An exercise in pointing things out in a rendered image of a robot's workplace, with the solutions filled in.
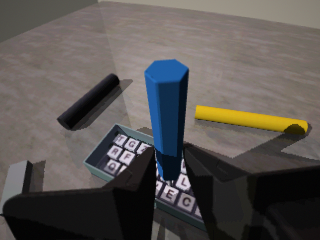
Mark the blue stylus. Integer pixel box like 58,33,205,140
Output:
144,59,189,186

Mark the grey keyboard with white letter keys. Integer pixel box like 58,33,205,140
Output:
82,122,207,232

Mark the dark grey cylinder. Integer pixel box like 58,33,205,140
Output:
57,73,120,130

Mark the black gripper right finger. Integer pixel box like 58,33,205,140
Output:
183,143,320,240

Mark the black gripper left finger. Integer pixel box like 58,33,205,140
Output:
2,146,157,240

